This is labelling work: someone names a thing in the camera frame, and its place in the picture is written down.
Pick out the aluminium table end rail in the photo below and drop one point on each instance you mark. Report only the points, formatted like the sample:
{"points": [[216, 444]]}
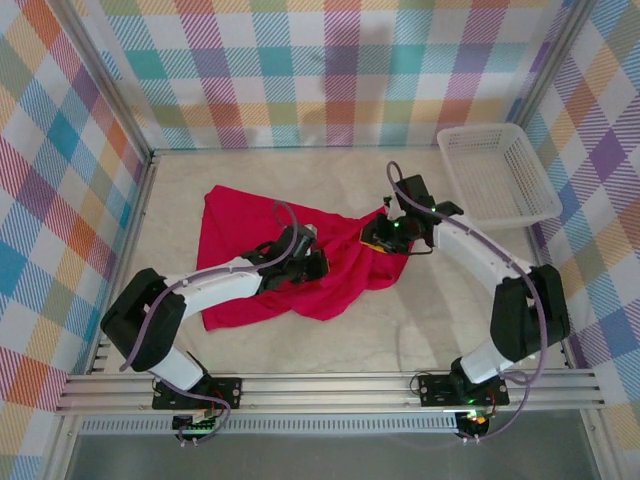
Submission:
{"points": [[300, 149]]}

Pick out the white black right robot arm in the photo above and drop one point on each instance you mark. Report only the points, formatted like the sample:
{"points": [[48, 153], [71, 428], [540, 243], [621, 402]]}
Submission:
{"points": [[530, 310]]}

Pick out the long aluminium mounting rail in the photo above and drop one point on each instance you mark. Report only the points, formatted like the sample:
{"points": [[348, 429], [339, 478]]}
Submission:
{"points": [[325, 392]]}

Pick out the white plastic mesh basket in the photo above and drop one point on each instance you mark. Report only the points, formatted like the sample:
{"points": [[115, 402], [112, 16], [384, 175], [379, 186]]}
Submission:
{"points": [[500, 175]]}

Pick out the aluminium corner post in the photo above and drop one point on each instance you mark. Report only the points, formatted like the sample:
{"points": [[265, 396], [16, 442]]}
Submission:
{"points": [[100, 75], [555, 65]]}

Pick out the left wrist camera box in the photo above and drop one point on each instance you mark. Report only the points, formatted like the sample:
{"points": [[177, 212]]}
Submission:
{"points": [[309, 231]]}

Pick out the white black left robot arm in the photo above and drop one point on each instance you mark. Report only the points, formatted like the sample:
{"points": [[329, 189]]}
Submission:
{"points": [[215, 285]]}

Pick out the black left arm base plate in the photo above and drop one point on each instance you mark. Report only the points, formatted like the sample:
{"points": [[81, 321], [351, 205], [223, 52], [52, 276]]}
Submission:
{"points": [[225, 392]]}

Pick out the red t-shirt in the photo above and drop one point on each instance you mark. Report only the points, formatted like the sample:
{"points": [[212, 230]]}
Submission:
{"points": [[235, 225]]}

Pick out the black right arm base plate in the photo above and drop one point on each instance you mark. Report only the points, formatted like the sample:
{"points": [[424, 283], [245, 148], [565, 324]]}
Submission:
{"points": [[435, 390]]}

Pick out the aluminium table side rail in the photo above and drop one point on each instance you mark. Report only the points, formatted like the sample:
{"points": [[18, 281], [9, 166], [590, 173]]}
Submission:
{"points": [[132, 220], [542, 250]]}

